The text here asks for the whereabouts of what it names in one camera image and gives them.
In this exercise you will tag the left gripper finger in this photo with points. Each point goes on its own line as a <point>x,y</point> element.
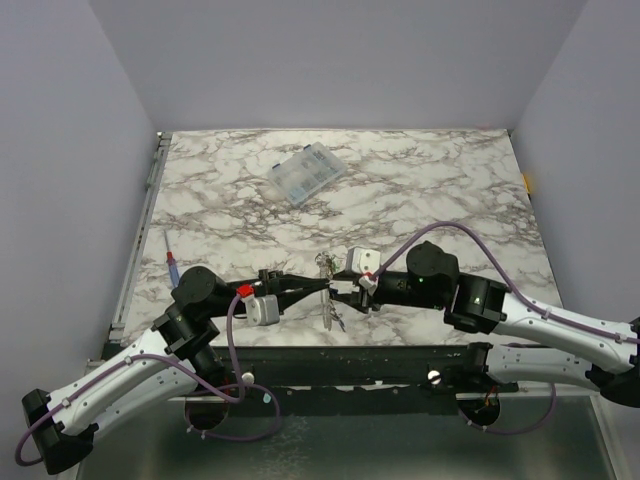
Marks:
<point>296,282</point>
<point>289,298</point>

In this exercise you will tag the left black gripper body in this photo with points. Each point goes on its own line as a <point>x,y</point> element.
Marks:
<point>270,281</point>

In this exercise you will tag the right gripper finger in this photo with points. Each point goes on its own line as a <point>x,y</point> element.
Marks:
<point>350,299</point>
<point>345,276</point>

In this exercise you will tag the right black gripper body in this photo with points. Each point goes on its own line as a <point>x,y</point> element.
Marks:
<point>368,293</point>

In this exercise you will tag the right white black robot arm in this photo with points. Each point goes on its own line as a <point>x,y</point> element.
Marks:
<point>557,345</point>

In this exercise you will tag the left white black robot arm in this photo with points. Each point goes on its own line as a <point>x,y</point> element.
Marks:
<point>172,357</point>

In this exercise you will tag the clear plastic organizer box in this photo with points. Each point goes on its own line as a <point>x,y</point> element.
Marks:
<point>306,173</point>

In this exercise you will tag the red blue screwdriver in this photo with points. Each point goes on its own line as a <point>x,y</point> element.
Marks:
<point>174,275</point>

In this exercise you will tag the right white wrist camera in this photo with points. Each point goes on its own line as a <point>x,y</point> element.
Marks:
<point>363,263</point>

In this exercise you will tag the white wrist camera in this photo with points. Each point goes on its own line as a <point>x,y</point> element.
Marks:
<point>262,311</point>
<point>363,263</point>

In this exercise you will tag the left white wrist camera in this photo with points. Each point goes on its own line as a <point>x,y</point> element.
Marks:
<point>262,311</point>

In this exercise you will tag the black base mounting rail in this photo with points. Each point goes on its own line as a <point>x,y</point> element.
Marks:
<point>371,380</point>

